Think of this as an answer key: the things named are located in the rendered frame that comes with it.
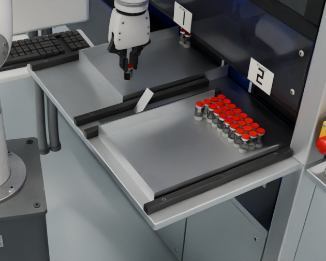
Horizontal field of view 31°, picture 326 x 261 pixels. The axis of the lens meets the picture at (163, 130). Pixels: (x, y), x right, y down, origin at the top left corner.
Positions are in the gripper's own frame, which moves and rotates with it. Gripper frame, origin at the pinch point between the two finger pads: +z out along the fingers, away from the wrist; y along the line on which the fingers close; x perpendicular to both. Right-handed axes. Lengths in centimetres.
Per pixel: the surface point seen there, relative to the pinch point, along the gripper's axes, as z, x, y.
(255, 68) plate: -7.7, 26.6, -19.8
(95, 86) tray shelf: 8.1, -4.3, 7.6
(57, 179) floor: 96, -65, -5
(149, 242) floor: 96, -14, -22
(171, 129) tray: 7.7, 21.8, -0.1
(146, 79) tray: 7.6, -0.5, -6.3
